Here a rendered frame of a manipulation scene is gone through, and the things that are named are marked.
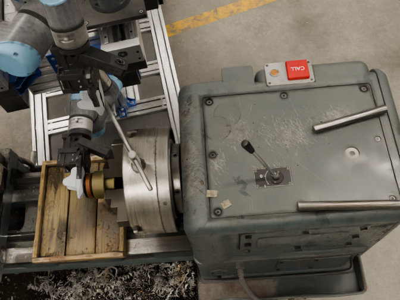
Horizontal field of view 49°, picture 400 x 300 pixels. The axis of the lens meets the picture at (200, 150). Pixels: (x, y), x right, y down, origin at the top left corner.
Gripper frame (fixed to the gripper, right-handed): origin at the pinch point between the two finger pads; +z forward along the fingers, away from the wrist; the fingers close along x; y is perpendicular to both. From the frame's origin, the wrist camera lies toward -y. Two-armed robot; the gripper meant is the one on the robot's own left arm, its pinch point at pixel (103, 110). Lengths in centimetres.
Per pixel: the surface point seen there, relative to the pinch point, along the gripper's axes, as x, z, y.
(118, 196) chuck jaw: 5.9, 27.1, 1.2
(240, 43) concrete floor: -164, 82, -49
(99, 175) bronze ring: 0.4, 23.7, 6.9
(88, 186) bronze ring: 2.9, 25.3, 9.9
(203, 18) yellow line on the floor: -186, 74, -26
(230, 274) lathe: 2, 83, -30
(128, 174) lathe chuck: 9.2, 15.0, -4.3
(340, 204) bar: 24, 16, -56
